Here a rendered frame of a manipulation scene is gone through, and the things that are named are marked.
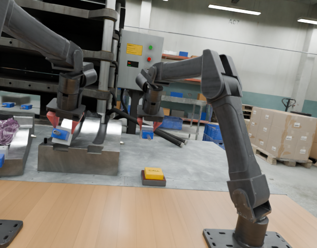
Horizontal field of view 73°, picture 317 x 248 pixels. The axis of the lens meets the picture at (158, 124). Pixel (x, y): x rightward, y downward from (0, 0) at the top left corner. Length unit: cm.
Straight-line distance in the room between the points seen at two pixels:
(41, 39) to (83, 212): 42
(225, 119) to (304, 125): 405
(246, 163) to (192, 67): 29
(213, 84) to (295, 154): 413
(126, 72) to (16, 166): 102
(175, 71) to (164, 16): 703
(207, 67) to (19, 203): 58
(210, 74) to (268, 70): 782
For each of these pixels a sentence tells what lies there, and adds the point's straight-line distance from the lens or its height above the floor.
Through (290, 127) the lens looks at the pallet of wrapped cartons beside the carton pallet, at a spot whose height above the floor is 72.
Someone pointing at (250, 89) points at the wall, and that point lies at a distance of 810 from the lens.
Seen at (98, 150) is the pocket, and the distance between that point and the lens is 81.
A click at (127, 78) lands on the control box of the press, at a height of 114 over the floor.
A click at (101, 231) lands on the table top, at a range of 55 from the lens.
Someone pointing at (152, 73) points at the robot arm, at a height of 117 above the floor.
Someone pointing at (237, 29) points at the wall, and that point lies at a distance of 807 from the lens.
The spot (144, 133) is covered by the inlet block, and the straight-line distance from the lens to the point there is 84.
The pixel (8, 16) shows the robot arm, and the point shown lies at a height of 122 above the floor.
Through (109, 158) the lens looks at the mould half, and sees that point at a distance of 77.
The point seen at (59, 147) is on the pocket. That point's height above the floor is 87.
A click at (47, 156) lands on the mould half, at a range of 80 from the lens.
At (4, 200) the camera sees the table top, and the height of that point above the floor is 80.
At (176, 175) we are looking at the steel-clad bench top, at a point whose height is 80.
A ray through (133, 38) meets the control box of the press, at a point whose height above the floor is 142.
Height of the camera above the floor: 113
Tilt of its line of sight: 10 degrees down
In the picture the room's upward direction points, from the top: 8 degrees clockwise
